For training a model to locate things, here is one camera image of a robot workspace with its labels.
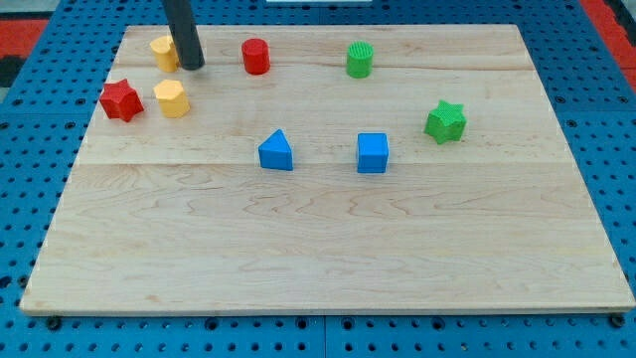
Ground red star block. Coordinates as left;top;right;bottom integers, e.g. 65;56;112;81
99;79;144;122

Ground green cylinder block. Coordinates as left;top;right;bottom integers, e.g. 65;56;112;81
346;41;375;79

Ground red cylinder block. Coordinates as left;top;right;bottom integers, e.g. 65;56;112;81
241;38;270;75

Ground blue triangle block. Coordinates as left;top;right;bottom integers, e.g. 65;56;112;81
257;129;293;171

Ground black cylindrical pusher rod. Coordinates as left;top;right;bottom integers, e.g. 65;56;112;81
162;0;205;71

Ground green star block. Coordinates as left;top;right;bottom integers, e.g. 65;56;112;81
423;99;467;144

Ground light wooden board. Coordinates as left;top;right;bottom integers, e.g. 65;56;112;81
20;25;635;316

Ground yellow hexagon block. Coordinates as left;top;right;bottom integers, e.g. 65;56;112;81
153;80;191;118

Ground yellow pentagon block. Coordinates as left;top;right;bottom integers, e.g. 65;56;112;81
149;36;179;73

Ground blue cube block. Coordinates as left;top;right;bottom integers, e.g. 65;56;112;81
357;132;390;173

